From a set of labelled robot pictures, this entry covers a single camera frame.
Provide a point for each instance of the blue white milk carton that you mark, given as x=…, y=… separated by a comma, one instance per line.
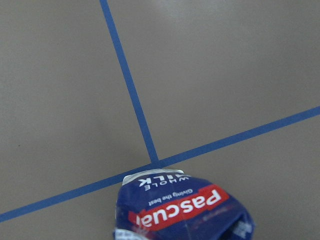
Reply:
x=167, y=204

